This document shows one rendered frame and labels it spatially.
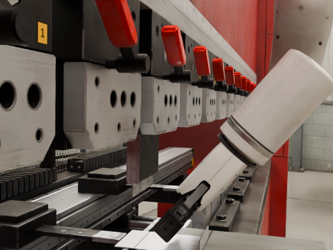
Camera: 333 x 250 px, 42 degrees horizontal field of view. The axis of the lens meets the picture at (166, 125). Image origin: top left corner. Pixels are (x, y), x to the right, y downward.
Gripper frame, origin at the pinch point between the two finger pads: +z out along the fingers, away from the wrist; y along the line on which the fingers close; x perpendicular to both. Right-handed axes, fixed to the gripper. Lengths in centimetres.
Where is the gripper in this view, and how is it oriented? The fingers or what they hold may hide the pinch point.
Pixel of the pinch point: (172, 221)
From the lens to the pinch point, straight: 68.7
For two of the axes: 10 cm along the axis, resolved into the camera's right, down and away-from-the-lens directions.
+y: -2.6, 0.5, -9.6
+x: 7.3, 6.7, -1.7
